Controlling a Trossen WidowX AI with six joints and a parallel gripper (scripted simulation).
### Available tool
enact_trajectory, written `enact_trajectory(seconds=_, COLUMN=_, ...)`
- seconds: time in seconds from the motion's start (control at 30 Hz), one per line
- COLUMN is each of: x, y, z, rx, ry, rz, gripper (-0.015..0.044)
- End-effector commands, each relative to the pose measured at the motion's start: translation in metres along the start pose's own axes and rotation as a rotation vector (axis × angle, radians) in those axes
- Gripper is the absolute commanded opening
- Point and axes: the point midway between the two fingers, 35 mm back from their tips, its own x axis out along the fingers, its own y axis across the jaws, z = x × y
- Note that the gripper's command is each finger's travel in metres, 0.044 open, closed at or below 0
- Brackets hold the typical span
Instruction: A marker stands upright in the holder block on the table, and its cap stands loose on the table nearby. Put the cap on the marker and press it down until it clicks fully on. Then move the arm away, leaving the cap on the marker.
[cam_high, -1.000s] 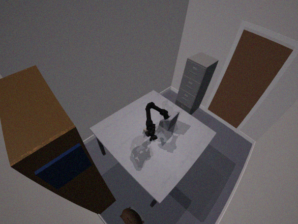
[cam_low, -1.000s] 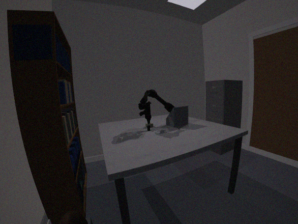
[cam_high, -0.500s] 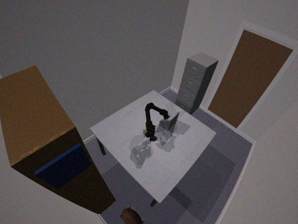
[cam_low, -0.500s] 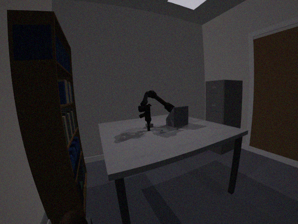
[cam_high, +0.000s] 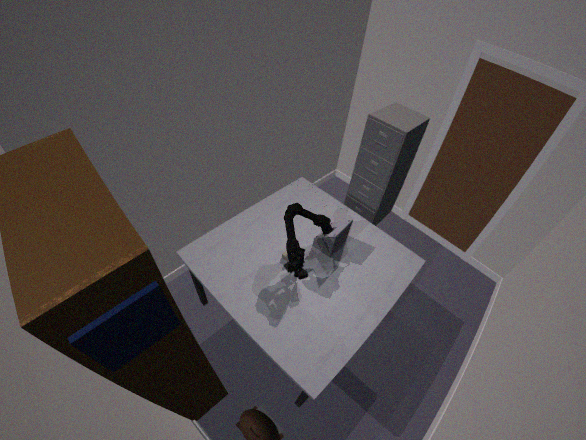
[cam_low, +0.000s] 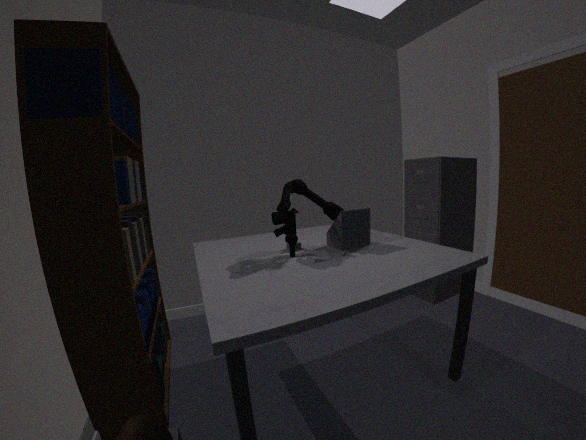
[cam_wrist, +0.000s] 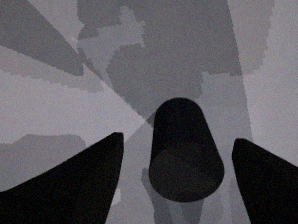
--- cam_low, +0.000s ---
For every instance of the beige block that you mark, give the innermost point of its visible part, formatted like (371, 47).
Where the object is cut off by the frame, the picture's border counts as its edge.
(297, 246)

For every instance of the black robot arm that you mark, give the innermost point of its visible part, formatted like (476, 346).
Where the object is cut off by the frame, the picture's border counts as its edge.
(297, 186)

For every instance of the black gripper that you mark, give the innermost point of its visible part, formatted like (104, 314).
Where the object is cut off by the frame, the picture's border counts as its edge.
(291, 237)

